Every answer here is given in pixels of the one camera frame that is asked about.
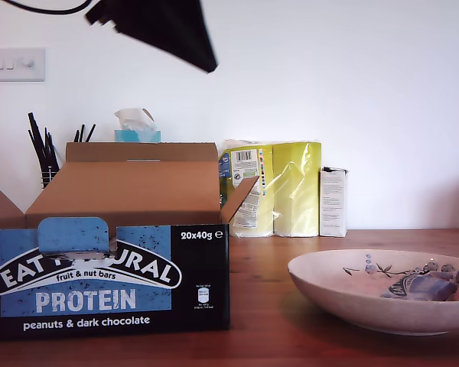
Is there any blue protein snack bar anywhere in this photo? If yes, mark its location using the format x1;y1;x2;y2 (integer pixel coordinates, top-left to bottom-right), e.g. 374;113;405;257
379;263;459;303

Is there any teal tissue box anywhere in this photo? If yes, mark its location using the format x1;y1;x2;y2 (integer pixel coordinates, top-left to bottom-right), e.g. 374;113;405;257
113;129;162;144

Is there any snack bar carton box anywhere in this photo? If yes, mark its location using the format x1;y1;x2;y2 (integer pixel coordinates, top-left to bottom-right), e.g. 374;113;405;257
0;141;260;343

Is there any tall white carton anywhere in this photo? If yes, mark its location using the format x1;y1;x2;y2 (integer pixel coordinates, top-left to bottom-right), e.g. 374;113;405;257
318;166;349;239

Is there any white floral ceramic plate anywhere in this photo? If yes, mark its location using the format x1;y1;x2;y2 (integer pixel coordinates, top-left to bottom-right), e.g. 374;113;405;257
286;248;459;336

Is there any yellow wrapped paper towel pack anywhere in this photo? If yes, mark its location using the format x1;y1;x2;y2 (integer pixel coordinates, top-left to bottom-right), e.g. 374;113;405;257
217;138;324;239

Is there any long black arm cable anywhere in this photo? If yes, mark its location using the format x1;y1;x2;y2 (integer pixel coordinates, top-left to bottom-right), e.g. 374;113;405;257
2;0;93;15

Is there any white wall light switch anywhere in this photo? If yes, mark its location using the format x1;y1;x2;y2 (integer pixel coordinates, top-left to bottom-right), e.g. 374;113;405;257
0;47;46;83

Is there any wire stick holder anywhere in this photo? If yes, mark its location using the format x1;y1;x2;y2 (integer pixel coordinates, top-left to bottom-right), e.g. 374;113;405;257
41;167;64;190

